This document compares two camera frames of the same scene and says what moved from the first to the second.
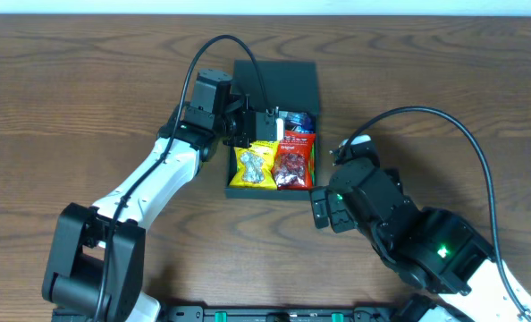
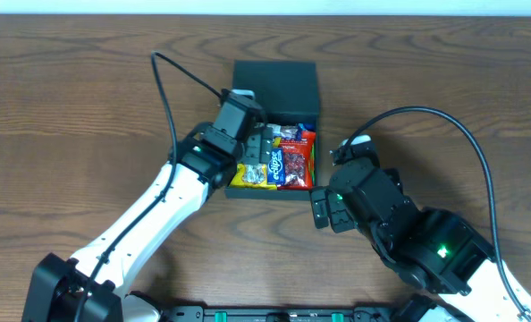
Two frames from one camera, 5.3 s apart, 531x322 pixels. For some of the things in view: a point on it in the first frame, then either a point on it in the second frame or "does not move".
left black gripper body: [265, 127] to [257, 149]
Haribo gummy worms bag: [312, 164] does not move
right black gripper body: [331, 207] does not move
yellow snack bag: [256, 165] does not move
